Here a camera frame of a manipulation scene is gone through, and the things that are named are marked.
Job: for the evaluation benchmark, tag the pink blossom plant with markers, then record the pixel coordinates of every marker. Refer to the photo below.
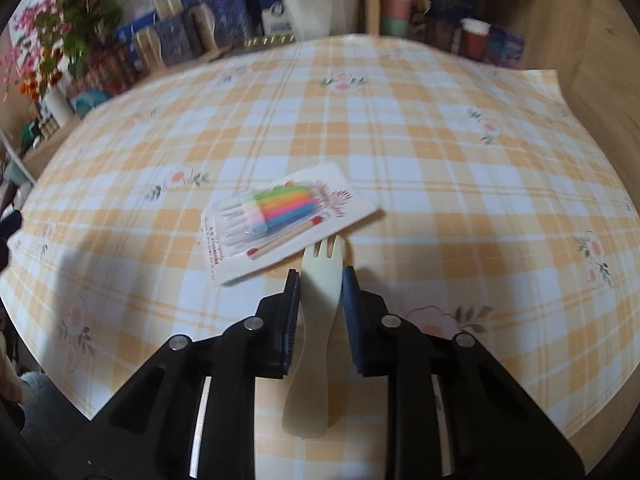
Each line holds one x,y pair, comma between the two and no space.
65,15

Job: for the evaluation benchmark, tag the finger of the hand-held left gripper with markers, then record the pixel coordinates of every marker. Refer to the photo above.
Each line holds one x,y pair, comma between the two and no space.
10,222
4,255

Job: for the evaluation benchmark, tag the yellow checked floral tablecloth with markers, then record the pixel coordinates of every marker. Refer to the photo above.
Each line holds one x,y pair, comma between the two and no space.
450,185

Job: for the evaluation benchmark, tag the cream plastic fork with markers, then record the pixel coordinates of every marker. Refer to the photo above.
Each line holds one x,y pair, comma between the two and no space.
320,290

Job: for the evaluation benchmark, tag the small blue carton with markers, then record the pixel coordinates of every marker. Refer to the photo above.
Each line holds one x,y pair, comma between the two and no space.
506,47

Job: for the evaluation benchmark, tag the colourful candle pack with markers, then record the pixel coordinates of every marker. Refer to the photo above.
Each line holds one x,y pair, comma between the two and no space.
280,205

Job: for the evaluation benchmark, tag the row of small bottles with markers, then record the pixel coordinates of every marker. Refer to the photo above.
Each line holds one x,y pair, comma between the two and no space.
40,132

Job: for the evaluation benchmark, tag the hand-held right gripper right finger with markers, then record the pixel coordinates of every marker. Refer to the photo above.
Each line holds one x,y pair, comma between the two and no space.
352,320

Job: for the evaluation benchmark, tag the flat blue box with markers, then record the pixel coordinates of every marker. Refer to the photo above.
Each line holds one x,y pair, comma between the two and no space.
135,27

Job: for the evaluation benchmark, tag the blue box white label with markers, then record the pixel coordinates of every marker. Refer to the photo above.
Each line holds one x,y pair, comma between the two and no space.
277,12

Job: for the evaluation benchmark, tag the striped planter basket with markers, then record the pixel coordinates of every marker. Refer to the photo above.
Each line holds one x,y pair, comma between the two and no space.
105,82

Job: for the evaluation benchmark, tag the red rose plant white pot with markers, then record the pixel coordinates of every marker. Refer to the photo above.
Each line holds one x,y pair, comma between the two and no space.
320,5

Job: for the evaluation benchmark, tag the person's grey fleece robe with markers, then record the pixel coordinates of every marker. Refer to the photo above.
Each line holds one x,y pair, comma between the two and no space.
50,400

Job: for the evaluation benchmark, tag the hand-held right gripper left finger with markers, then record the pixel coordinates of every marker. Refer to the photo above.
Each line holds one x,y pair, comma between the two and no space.
292,320

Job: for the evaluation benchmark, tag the dark blue book box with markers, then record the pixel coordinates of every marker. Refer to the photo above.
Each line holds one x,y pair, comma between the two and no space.
452,2

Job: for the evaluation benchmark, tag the wooden shelf unit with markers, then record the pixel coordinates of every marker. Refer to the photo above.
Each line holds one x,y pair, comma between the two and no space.
520,10

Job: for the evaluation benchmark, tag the brown cup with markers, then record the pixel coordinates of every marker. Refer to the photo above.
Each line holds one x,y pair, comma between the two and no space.
443,37

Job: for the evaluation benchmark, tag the gold ornate tray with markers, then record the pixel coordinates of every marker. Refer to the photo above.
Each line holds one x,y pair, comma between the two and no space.
270,39

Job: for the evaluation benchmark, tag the red paper cup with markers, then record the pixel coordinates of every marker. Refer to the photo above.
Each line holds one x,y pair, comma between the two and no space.
474,40

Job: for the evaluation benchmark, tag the white ribbed humidifier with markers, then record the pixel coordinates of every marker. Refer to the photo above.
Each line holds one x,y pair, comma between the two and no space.
59,107

